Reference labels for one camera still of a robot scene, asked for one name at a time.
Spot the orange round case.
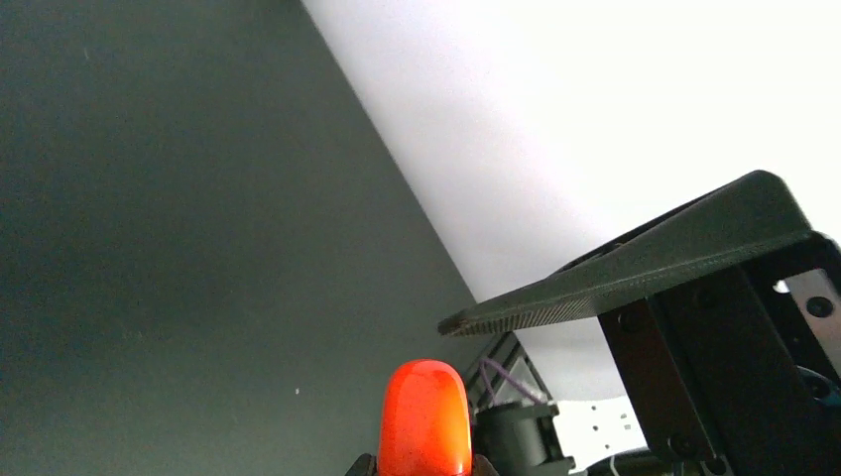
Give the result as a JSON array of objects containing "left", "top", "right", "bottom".
[{"left": 377, "top": 359, "right": 473, "bottom": 476}]

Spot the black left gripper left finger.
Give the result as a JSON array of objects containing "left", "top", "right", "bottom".
[{"left": 345, "top": 453, "right": 377, "bottom": 476}]

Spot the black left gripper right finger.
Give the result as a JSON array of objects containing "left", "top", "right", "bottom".
[{"left": 471, "top": 454, "right": 499, "bottom": 476}]

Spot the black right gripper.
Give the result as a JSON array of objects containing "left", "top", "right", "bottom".
[{"left": 437, "top": 171, "right": 840, "bottom": 475}]

